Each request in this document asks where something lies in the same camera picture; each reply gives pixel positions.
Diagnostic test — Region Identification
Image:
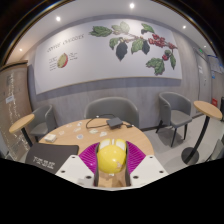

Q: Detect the dark grey mouse pad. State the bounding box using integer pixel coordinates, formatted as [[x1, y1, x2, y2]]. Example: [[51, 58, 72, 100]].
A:
[[24, 143, 81, 175]]

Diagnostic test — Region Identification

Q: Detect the grey upholstered chair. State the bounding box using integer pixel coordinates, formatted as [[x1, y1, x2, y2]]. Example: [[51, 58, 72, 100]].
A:
[[155, 91, 194, 148], [83, 96, 140, 129], [29, 104, 58, 143]]

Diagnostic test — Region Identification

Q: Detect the yellow computer mouse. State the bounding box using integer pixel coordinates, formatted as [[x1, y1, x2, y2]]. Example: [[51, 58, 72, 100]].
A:
[[96, 138, 128, 174]]

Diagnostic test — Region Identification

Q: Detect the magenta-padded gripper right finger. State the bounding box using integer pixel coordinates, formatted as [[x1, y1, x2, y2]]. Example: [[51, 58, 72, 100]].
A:
[[124, 140, 169, 188]]

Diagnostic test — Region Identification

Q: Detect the brown printed wall panel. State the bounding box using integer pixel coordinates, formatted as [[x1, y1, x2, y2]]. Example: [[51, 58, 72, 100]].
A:
[[0, 61, 34, 161]]

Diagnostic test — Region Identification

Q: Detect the white coffee plant wall mural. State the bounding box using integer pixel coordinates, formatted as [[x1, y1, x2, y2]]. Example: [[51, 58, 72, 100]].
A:
[[34, 18, 184, 95]]

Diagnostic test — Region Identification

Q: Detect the small white box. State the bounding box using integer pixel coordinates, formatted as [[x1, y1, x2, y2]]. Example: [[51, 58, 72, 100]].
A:
[[43, 133, 58, 144]]

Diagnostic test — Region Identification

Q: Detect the round wooden side table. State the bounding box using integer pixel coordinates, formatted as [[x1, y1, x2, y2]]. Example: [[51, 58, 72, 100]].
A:
[[181, 100, 224, 165], [8, 113, 36, 148]]

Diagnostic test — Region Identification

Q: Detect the black cable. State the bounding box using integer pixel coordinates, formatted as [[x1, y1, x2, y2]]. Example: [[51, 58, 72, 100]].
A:
[[85, 113, 135, 130]]

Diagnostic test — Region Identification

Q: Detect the grey door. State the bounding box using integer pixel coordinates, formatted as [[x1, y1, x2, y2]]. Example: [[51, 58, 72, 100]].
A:
[[194, 49, 213, 118]]

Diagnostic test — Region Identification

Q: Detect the black power adapter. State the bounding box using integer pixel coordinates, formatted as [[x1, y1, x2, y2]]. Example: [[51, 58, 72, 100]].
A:
[[106, 117, 124, 129]]

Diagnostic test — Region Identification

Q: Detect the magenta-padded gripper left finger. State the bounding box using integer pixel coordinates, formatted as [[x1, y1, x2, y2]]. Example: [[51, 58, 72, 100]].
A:
[[54, 142, 101, 188]]

